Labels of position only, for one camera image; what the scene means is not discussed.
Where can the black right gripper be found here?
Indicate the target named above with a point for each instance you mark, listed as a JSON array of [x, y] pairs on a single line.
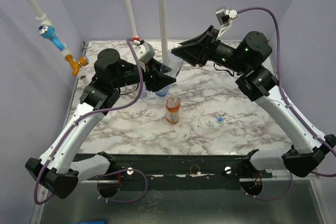
[[207, 48]]

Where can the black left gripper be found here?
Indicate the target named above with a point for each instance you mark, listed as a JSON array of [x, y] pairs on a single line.
[[154, 79]]

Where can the blue label Pocari bottle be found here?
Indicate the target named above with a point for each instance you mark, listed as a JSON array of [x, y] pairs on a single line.
[[163, 92]]

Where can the orange tea bottle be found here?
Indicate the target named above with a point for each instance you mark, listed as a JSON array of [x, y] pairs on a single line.
[[172, 107]]

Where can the clear blue-tinted plastic bottle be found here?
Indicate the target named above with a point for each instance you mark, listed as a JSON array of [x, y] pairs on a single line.
[[144, 93]]

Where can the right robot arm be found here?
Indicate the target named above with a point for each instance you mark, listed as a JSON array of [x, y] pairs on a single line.
[[258, 83]]

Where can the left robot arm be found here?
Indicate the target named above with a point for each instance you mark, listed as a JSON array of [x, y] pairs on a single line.
[[56, 169]]

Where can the white vertical pole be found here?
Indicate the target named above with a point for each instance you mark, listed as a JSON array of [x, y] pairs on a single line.
[[163, 25]]

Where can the yellow plastic faucet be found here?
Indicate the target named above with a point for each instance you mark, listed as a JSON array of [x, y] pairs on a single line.
[[76, 65]]

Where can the blue plastic faucet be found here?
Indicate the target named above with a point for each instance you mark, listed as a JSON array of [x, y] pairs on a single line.
[[48, 32]]

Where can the blue object at bottom edge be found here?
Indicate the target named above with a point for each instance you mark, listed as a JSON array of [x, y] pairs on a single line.
[[97, 222]]

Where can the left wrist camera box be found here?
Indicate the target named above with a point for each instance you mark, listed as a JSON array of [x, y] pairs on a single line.
[[144, 52]]

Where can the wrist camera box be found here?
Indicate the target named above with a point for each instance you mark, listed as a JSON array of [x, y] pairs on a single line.
[[144, 52], [225, 17]]

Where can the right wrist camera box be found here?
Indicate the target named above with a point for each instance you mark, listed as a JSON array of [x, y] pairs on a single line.
[[225, 17]]

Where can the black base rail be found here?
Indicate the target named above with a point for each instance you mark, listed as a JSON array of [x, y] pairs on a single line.
[[185, 172]]

